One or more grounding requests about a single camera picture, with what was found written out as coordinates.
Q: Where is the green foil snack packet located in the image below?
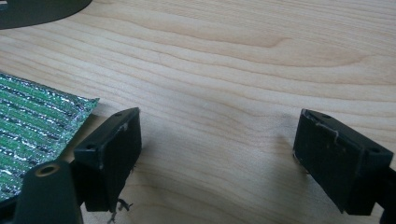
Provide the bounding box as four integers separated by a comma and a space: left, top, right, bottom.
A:
0, 72, 100, 203

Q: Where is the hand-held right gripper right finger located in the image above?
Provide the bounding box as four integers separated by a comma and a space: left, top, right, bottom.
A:
292, 108, 394, 217

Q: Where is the dark round plate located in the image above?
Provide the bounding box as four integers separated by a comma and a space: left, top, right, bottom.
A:
0, 0, 93, 31

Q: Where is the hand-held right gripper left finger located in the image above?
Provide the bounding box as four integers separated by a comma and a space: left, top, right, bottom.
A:
71, 106, 143, 214

